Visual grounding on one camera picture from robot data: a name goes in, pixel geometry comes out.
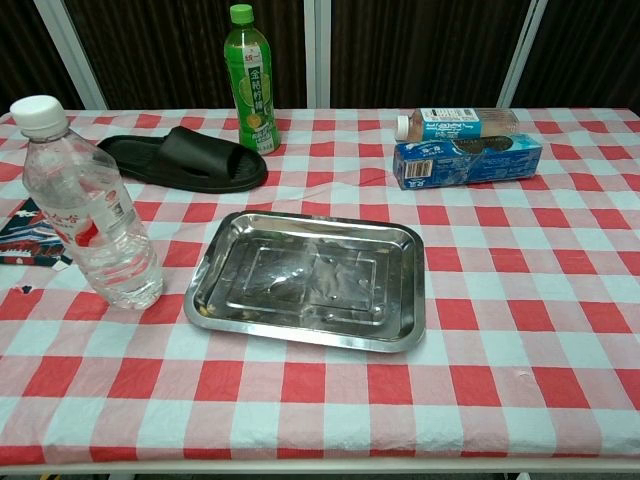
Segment black pouch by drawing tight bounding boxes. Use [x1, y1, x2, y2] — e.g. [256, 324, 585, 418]
[95, 125, 270, 195]

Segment transparent water bottle white cap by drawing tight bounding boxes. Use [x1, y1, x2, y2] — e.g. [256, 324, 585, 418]
[9, 94, 165, 311]

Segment dark blue patterned card box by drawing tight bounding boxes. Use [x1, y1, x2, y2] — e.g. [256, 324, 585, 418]
[0, 197, 75, 269]

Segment clear bottle blue label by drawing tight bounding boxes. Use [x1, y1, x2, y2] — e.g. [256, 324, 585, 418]
[394, 107, 521, 143]

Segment stainless steel rectangular tray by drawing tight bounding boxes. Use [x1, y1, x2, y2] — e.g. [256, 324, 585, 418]
[183, 210, 427, 354]

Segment dark brown partition panel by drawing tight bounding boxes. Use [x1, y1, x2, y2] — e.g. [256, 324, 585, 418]
[514, 0, 640, 109]
[329, 0, 531, 109]
[0, 0, 84, 116]
[64, 0, 307, 110]

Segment red white checked tablecloth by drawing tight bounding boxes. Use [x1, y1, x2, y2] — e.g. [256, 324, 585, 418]
[0, 107, 640, 466]

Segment white partition frame post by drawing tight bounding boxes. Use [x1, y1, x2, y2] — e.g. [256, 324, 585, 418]
[33, 0, 109, 111]
[303, 0, 332, 109]
[497, 0, 549, 109]

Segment blue cookie box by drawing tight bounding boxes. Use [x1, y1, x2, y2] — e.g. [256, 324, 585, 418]
[392, 132, 544, 191]

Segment green tea bottle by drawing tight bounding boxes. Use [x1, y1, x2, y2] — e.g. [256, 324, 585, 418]
[223, 3, 281, 156]

